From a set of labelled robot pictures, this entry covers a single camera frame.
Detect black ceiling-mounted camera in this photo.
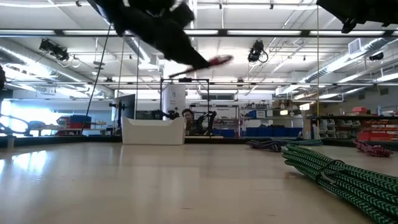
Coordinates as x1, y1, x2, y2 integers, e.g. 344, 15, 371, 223
248, 39, 269, 63
39, 39, 71, 62

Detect red and blue toolbox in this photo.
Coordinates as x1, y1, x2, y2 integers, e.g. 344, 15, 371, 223
57, 114, 93, 130

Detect black background rig frame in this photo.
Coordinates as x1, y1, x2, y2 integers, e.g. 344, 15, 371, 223
159, 78, 211, 121

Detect blue storage crates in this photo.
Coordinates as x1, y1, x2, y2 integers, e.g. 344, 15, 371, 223
244, 126, 304, 138

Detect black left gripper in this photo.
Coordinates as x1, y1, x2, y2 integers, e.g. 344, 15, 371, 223
93, 0, 211, 70

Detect green black braided cable bundle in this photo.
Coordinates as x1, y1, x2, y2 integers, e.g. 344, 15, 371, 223
281, 143, 398, 224

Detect black table edge rail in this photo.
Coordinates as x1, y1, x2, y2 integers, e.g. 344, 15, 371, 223
0, 135, 398, 146

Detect thin black hanging cable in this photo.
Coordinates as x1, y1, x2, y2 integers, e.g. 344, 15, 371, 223
81, 23, 112, 135

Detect dark flat monitor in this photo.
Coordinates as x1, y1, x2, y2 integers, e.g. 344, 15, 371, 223
112, 93, 137, 121

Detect purple braided cable bundle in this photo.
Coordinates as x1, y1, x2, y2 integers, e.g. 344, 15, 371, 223
247, 139, 284, 153

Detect person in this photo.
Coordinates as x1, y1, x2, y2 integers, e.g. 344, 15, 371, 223
182, 108, 195, 135

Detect white round column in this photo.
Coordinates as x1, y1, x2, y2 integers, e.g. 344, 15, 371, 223
161, 84, 187, 121

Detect overhead frame beam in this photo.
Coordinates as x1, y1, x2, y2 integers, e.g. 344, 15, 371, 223
0, 81, 398, 87
0, 28, 398, 39

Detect silver ventilation duct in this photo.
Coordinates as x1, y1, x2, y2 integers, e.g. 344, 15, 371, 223
301, 37, 398, 85
0, 46, 114, 97

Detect red storage bins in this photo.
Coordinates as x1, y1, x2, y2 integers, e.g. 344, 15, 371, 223
357, 119, 398, 141

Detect white plastic bin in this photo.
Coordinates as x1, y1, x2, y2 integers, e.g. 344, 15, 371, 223
121, 116, 187, 146

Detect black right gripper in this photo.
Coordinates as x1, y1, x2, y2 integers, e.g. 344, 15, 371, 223
316, 0, 398, 34

